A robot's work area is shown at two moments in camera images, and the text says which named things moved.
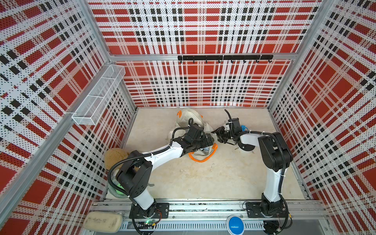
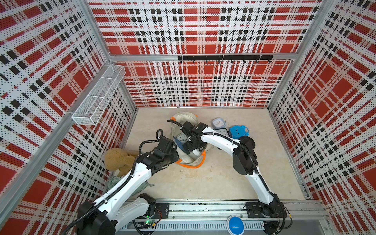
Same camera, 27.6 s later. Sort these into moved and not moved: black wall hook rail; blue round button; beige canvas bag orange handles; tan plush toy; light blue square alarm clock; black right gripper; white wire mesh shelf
Moved: light blue square alarm clock; black right gripper; beige canvas bag orange handles
Not moved: white wire mesh shelf; blue round button; tan plush toy; black wall hook rail
